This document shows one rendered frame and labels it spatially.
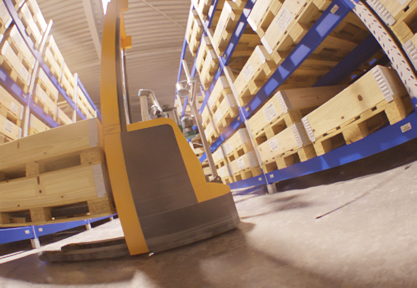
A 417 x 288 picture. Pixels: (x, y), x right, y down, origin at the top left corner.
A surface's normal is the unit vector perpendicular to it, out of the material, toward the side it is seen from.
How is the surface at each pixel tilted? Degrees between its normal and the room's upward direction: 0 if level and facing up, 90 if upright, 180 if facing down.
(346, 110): 90
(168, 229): 90
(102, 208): 90
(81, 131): 90
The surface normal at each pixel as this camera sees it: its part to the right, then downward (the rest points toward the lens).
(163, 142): 0.23, -0.34
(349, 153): -0.93, 0.20
